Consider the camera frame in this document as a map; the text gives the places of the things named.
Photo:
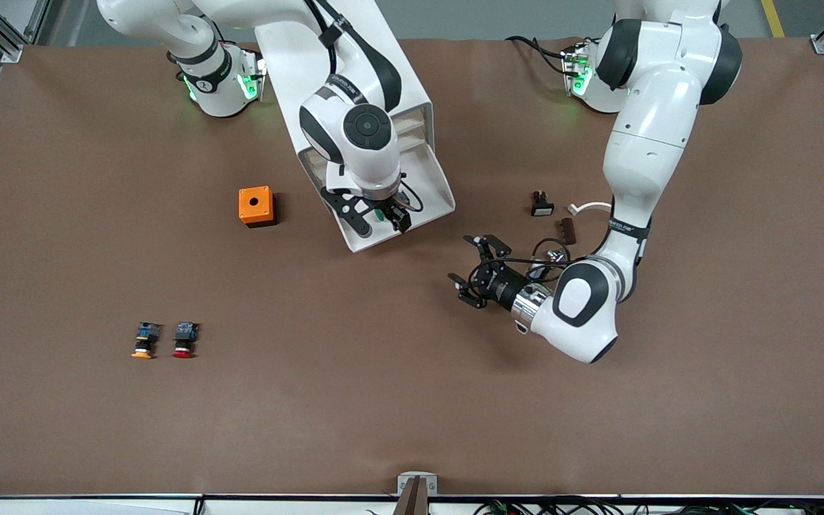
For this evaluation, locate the brown ribbed block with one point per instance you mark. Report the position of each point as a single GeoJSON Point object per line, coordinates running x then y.
{"type": "Point", "coordinates": [569, 232]}

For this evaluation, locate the red push button switch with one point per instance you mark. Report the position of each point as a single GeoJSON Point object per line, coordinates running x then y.
{"type": "Point", "coordinates": [184, 340]}

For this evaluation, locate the black switch with white face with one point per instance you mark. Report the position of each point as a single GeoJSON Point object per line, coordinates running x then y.
{"type": "Point", "coordinates": [542, 207]}

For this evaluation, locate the yellow push button switch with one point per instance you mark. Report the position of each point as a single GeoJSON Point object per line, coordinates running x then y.
{"type": "Point", "coordinates": [144, 342]}

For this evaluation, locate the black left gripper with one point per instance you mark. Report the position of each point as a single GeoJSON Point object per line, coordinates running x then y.
{"type": "Point", "coordinates": [499, 287]}

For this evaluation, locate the white curved pipe clamp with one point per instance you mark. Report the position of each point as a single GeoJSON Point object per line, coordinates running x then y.
{"type": "Point", "coordinates": [591, 207]}

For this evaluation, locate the brown camera pole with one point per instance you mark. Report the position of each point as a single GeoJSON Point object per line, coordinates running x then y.
{"type": "Point", "coordinates": [412, 501]}

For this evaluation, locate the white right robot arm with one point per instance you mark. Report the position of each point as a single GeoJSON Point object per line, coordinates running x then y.
{"type": "Point", "coordinates": [365, 129]}

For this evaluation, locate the grey mount bracket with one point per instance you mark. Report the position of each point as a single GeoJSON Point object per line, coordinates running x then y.
{"type": "Point", "coordinates": [403, 481]}

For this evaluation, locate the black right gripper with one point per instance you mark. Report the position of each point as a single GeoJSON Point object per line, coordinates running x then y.
{"type": "Point", "coordinates": [391, 212]}

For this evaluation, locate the brown table cover sheet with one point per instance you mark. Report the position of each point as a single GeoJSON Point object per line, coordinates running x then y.
{"type": "Point", "coordinates": [412, 408]}

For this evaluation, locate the silver metal fitting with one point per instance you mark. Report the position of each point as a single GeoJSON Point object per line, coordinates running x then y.
{"type": "Point", "coordinates": [555, 256]}

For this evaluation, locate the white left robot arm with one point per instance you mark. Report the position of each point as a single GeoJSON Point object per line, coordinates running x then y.
{"type": "Point", "coordinates": [648, 143]}

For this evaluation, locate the orange button enclosure box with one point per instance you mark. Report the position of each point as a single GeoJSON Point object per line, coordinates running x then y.
{"type": "Point", "coordinates": [254, 204]}

